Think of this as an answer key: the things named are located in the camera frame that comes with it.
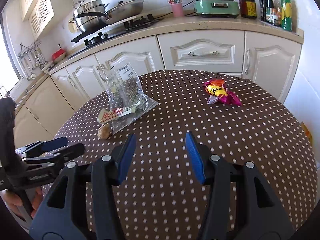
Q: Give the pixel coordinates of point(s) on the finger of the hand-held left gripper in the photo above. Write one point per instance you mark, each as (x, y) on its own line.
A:
(72, 151)
(55, 143)

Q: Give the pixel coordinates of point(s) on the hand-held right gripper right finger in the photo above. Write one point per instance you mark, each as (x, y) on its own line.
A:
(195, 155)

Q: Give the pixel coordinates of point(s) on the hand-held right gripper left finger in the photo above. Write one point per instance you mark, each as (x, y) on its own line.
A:
(127, 155)

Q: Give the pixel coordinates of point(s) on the person's left hand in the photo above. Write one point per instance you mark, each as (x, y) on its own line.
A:
(12, 205)

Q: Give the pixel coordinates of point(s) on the cream cabinet door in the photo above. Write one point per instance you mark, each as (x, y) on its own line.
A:
(47, 105)
(270, 65)
(27, 127)
(82, 77)
(135, 57)

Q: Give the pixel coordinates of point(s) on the brown walnut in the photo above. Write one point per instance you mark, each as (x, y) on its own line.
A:
(104, 132)

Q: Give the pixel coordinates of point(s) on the red white checkered wrapper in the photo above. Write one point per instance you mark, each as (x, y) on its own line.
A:
(112, 115)

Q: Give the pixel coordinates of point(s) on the clear plastic bag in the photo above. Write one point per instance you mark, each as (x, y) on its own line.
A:
(125, 90)

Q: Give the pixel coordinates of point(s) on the magenta yellow candy wrapper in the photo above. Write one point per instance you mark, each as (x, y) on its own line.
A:
(220, 92)

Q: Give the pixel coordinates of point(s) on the red white dish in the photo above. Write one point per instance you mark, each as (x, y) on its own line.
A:
(59, 55)

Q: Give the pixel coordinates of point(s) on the cream cabinet drawer front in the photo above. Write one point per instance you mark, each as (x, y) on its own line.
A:
(202, 52)

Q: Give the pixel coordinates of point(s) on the black gas stove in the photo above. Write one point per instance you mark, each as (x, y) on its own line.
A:
(100, 38)

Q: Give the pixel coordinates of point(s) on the yellow orange packet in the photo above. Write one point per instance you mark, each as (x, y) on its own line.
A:
(306, 131)

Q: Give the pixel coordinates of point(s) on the stacked steel pots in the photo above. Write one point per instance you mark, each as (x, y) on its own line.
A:
(87, 23)

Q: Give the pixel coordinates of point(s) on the cream lattice upper cabinet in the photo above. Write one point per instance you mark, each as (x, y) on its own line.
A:
(40, 15)

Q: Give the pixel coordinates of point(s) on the beige kitchen countertop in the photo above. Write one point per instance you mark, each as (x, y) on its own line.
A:
(200, 25)

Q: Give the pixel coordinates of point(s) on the pink utensil holder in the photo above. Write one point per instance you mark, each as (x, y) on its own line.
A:
(178, 10)

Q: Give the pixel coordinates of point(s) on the steel wok with lid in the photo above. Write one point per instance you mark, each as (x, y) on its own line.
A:
(127, 8)

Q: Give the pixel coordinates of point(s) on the green electric cooker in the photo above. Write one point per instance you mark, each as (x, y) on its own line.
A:
(215, 5)

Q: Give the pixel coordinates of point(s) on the slim dark bottle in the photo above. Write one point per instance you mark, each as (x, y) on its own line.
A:
(262, 3)

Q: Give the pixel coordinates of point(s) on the green yellow bottle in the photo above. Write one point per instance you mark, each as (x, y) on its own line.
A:
(286, 12)

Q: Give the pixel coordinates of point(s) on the green label bottle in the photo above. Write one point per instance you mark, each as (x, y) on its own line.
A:
(269, 1)

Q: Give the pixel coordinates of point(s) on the clear bottle with orange label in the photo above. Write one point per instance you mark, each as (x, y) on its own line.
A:
(277, 5)

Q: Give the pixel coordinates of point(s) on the wall rack with ladles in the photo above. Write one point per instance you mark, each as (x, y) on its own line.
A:
(32, 60)

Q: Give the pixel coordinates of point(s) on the pale yellow round wall hanging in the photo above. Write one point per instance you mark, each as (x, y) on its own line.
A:
(73, 27)

